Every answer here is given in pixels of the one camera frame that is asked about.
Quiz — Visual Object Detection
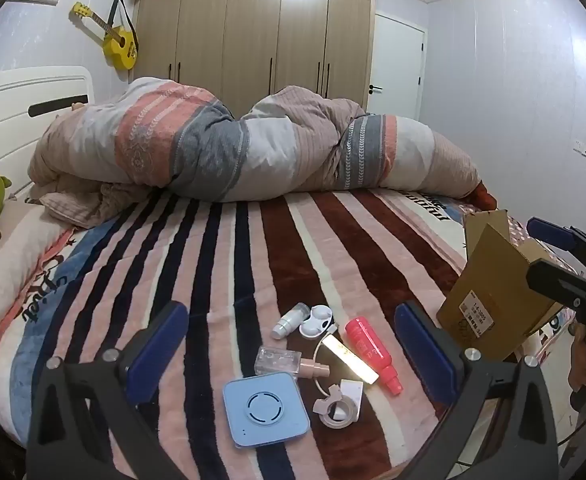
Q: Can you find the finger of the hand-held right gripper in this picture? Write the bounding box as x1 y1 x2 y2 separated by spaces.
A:
527 217 586 281
526 259 586 311

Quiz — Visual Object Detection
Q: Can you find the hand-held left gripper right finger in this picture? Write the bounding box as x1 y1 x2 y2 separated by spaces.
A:
394 301 559 480

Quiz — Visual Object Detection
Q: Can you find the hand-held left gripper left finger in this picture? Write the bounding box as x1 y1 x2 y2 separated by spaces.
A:
27 301 190 480

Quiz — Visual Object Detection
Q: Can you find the red spray bottle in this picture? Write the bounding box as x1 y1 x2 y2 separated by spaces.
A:
344 316 404 395

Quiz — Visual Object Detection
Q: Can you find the brown cardboard box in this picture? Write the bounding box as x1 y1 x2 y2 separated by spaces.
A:
435 208 581 363

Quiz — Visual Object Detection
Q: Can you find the glowing light bar with cord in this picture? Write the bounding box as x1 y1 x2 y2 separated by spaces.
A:
313 325 380 401

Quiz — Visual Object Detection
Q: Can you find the white paper card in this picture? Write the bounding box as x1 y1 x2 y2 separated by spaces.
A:
339 380 365 406

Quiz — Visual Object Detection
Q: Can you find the white contact lens case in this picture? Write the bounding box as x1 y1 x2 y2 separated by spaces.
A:
299 305 335 339

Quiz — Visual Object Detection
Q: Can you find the clear pink-top perfume bottle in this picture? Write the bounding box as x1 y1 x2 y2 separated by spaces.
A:
254 346 331 380

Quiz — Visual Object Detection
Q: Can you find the blue square device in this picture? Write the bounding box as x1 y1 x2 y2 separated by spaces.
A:
222 374 311 449

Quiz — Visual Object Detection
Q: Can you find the small clear white-capped bottle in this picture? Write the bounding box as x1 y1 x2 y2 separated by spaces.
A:
271 303 311 340

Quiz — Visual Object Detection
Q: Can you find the person's right hand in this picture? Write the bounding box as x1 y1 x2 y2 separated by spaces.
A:
570 320 586 406

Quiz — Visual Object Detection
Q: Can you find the red cloth item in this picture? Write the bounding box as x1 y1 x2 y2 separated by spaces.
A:
466 180 498 211

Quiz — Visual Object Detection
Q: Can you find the printed bed sheet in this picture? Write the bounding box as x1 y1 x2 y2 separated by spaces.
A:
0 190 529 441

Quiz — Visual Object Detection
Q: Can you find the striped fleece blanket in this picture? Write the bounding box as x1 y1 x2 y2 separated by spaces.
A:
0 187 474 480

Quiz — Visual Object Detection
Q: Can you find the rolled striped quilt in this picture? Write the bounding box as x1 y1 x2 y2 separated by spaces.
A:
27 77 484 231

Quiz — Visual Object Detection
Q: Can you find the white door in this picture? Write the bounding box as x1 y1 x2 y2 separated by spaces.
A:
367 12 426 121

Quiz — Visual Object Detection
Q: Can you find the white bed headboard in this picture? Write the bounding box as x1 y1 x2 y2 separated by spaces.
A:
0 66 96 196

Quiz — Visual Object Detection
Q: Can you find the yellow guitar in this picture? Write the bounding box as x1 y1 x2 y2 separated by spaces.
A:
71 0 138 72

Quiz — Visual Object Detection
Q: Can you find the wooden wardrobe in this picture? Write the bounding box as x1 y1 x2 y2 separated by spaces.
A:
135 0 378 116

